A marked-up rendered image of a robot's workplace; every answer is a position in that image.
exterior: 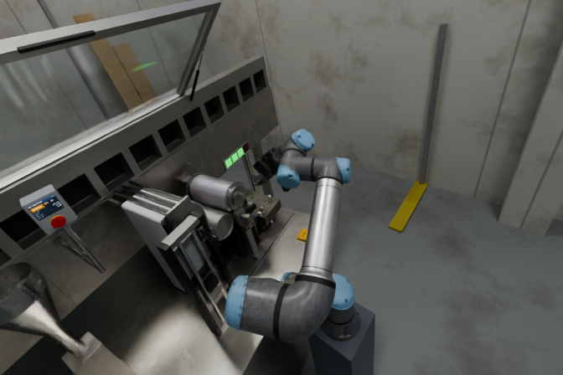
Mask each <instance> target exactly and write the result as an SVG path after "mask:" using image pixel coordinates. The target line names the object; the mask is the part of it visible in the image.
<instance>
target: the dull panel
mask: <svg viewBox="0 0 563 375"><path fill-rule="evenodd" d="M165 275H166V273H165V271H164V270H163V268H162V266H161V265H160V264H159V263H158V261H157V259H156V258H155V257H154V255H153V254H152V252H151V250H150V249H149V248H148V247H147V245H146V244H145V245H144V246H143V247H142V248H141V249H140V250H139V251H137V252H136V253H135V254H134V255H133V256H132V257H131V258H130V259H129V260H128V261H127V262H126V263H125V264H124V265H123V266H121V267H120V268H119V269H118V270H117V271H116V272H115V273H114V274H112V275H111V276H110V277H109V278H108V279H107V280H106V281H105V282H103V283H102V284H101V285H100V286H99V287H98V288H97V289H96V290H94V291H93V292H92V293H91V294H90V295H89V296H88V297H86V298H85V299H84V300H83V301H82V302H81V303H80V304H79V305H78V306H77V307H76V308H75V309H74V310H73V311H72V312H70V313H69V314H68V315H67V316H66V317H65V318H64V319H63V320H62V321H61V323H62V324H63V325H64V326H65V327H67V328H68V329H69V330H70V331H72V332H73V333H74V334H76V336H78V337H79V338H82V337H83V336H84V335H85V334H86V333H87V332H88V331H89V332H90V333H91V334H92V335H93V336H95V337H96V338H97V339H98V340H99V341H100V342H103V341H104V340H105V339H107V337H108V336H109V335H110V334H111V333H112V332H113V331H114V330H115V329H116V328H117V327H118V326H119V325H120V324H121V322H122V321H123V320H124V319H125V318H126V317H127V316H128V315H129V314H130V313H131V312H132V311H133V310H134V309H135V308H136V306H137V305H138V304H139V303H140V302H141V301H142V300H143V299H144V298H145V297H146V296H147V295H148V294H149V293H150V292H151V290H152V289H153V288H154V287H155V286H156V285H157V284H158V283H159V282H160V281H161V280H162V279H163V278H164V277H165ZM66 353H67V351H66V350H65V349H64V348H62V347H61V346H59V345H58V344H57V343H55V342H54V341H52V340H51V339H49V338H48V337H47V336H43V337H42V338H41V339H40V340H39V341H38V342H37V343H35V344H34V345H33V346H32V347H31V348H30V349H29V350H28V351H26V352H25V353H24V354H23V355H22V356H21V357H20V358H19V359H18V360H17V361H16V362H15V363H14V364H13V365H12V366H11V367H9V368H8V369H7V370H6V371H5V372H4V373H3V374H1V375H72V374H73V372H72V371H71V370H70V368H69V367H68V366H67V365H66V364H65V362H64V361H63V360H62V359H61V358H62V356H64V355H65V354H66Z"/></svg>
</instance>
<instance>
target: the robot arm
mask: <svg viewBox="0 0 563 375"><path fill-rule="evenodd" d="M314 144H315V141H314V138H313V136H312V134H311V133H310V132H308V131H307V130H303V129H301V130H298V131H297V132H295V133H293V134H292V135H291V136H290V137H289V138H288V139H287V140H286V141H285V142H283V143H282V144H281V145H280V146H279V147H278V148H276V147H275V146H274V147H273V148H272V149H270V150H269V151H268V152H267V153H266V154H265V155H264V154H263V155H262V157H260V159H259V160H258V161H257V162H256V163H255V165H253V167H254V168H255V169H256V170H257V171H258V172H259V174H258V175H255V174H254V173H251V178H252V179H253V181H254V182H255V184H254V186H260V185H261V184H263V183H264V182H266V181H267V180H269V179H271V178H272V177H273V176H274V175H275V174H276V180H277V182H278V183H279V184H280V185H281V187H282V190H283V192H289V190H290V189H291V188H297V187H298V186H299V183H300V182H301V181H303V182H316V186H315V191H314V196H313V201H312V211H311V215H310V220H309V225H308V231H307V240H306V245H305V249H304V255H303V260H302V269H301V271H300V272H299V273H296V272H286V273H285V274H284V275H283V276H282V278H281V280H280V281H279V280H276V279H274V278H270V277H266V278H255V277H250V276H248V275H246V276H244V275H239V276H238V277H236V278H235V280H234V281H233V283H232V285H231V287H230V290H229V293H228V296H227V300H226V305H225V320H226V323H227V325H228V326H230V327H232V328H235V329H237V331H239V330H242V331H247V332H250V333H254V334H257V335H261V336H266V337H270V338H273V339H276V340H280V341H282V342H288V343H295V342H300V341H303V340H305V339H307V338H309V337H310V336H311V335H312V334H313V333H314V332H315V331H316V330H317V329H318V328H319V327H320V326H322V328H323V330H324V332H325V333H326V334H327V335H328V336H329V337H331V338H332V339H334V340H335V341H339V342H346V341H348V340H350V339H352V338H354V337H355V336H356V334H357V333H358V331H359V327H360V319H359V313H358V311H357V309H356V308H355V307H354V290H353V286H352V285H351V283H350V282H349V281H348V280H347V279H346V278H345V277H344V276H342V275H339V274H333V263H334V255H335V248H336V240H337V232H338V217H339V209H340V202H341V194H342V186H343V184H345V183H349V182H350V178H351V162H350V160H349V159H348V158H338V157H306V155H307V152H309V151H311V149H312V148H313V147H314Z"/></svg>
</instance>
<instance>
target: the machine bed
mask: <svg viewBox="0 0 563 375"><path fill-rule="evenodd" d="M294 212H296V213H297V214H296V216H295V217H294V219H293V220H292V221H291V222H290V224H289V225H288V227H287V229H286V230H285V232H284V233H283V235H282V236H281V237H280V239H279V240H278V242H277V243H276V245H275V246H274V248H273V249H272V251H271V252H270V253H269V255H268V256H267V258H266V260H265V261H264V263H263V264H262V266H261V267H260V268H259V269H258V271H257V272H256V274H255V276H254V277H255V278H266V277H270V278H274V279H276V280H279V281H280V280H281V278H282V276H283V275H284V274H285V273H286V272H296V273H299V272H300V271H301V269H302V260H303V255H304V249H305V244H303V243H300V242H297V241H296V239H297V236H298V235H299V233H300V232H301V230H302V229H308V225H309V220H310V214H306V213H301V212H298V211H295V210H291V209H288V208H283V207H281V208H280V210H279V211H278V212H277V213H276V215H275V216H274V218H273V219H272V220H273V221H274V222H275V223H274V224H273V225H272V226H271V225H269V224H268V225H267V226H265V228H264V229H263V230H262V231H263V232H264V235H265V237H264V238H263V240H262V241H261V242H259V241H256V240H255V242H256V246H257V248H258V249H260V250H262V251H263V253H262V254H261V256H260V258H259V259H255V258H252V257H250V256H249V255H247V257H246V258H243V257H241V256H239V255H237V254H233V253H231V252H229V251H227V250H225V249H222V248H219V250H220V253H221V254H222V256H223V259H224V261H225V263H226V265H227V267H228V270H229V272H230V274H231V276H232V279H233V280H235V278H236V277H238V276H239V275H244V276H246V275H248V276H250V275H251V273H252V271H253V270H254V268H255V267H256V266H257V265H258V263H259V262H260V260H261V258H262V257H263V256H264V254H265V253H266V251H267V250H268V249H269V247H270V246H271V244H272V243H273V241H274V240H275V238H276V237H277V235H278V234H279V233H280V232H281V230H282V228H283V227H284V226H285V224H286V223H287V221H288V219H289V218H290V217H291V216H292V214H293V213H294ZM222 332H223V333H222V335H221V336H220V337H219V336H217V335H215V334H214V333H213V332H212V331H211V330H210V329H209V328H208V326H207V325H206V323H205V322H204V319H203V318H202V316H201V315H200V314H199V312H198V311H197V309H196V308H195V306H194V304H193V302H192V301H191V300H190V299H189V297H188V295H186V294H184V293H183V292H182V291H180V290H178V289H176V288H174V287H173V283H172V281H171V280H170V279H169V278H168V276H167V275H165V277H164V278H163V279H162V280H161V281H160V282H159V283H158V284H157V285H156V286H155V287H154V288H153V289H152V290H151V292H150V293H149V294H148V295H147V296H146V297H145V298H144V299H143V300H142V301H141V302H140V303H139V304H138V305H137V306H136V308H135V309H134V310H133V311H132V312H131V313H130V314H129V315H128V316H127V317H126V318H125V319H124V320H123V321H122V322H121V324H120V325H119V326H118V327H117V328H116V329H115V330H114V331H113V332H112V333H111V334H110V335H109V336H108V337H107V339H105V340H104V341H103V342H102V343H103V344H104V345H105V346H106V347H108V348H109V349H110V350H111V351H112V352H114V353H115V354H116V355H117V356H118V357H119V358H120V359H121V360H122V361H123V362H124V363H126V364H127V365H128V366H129V367H130V368H131V369H132V370H133V371H134V372H135V373H137V374H138V375H247V374H248V372H249V371H250V369H251V366H252V364H253V363H254V361H255V359H256V357H257V355H258V354H259V352H260V350H261V348H262V346H263V344H264V343H265V341H266V339H267V337H266V336H261V335H257V334H254V333H250V332H247V331H242V330H239V331H237V329H235V328H232V327H230V326H228V325H226V327H225V329H224V330H223V331H222Z"/></svg>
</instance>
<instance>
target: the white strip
mask: <svg viewBox="0 0 563 375"><path fill-rule="evenodd" d="M109 203H112V204H115V205H116V206H118V207H121V208H122V209H123V211H124V212H125V214H126V215H127V217H128V218H129V219H130V220H131V222H132V224H133V225H134V227H135V228H136V230H137V232H138V233H139V234H140V235H141V237H142V239H143V240H144V242H145V243H146V245H147V247H148V248H149V249H150V250H151V252H152V254H153V255H154V257H155V258H156V259H157V261H158V263H159V264H160V265H161V266H162V268H163V270H164V271H165V273H166V274H167V276H168V278H169V279H170V280H171V281H172V283H173V287H174V288H176V289H178V290H180V291H182V292H183V293H184V294H186V292H185V290H184V289H183V287H182V286H181V285H180V283H179V282H178V280H177V278H176V276H175V275H174V273H173V272H172V271H171V269H170V268H169V266H168V264H167V263H166V261H165V259H164V258H163V257H162V255H161V254H160V252H159V251H158V249H157V247H156V245H157V244H158V243H159V242H162V241H163V240H164V239H165V238H166V237H167V236H168V235H167V234H166V232H165V230H164V229H163V226H162V225H166V224H167V223H168V221H167V220H166V219H164V218H165V217H164V216H162V215H160V214H157V213H154V212H151V211H149V210H146V209H145V208H141V207H138V206H137V205H134V204H132V203H129V202H124V203H123V202H121V201H118V200H116V199H114V198H110V199H109ZM198 293H199V295H200V296H201V298H202V300H203V301H204V303H205V304H206V303H207V301H206V299H205V298H204V296H203V294H202V293H201V291H200V290H199V291H198ZM186 295H187V294H186Z"/></svg>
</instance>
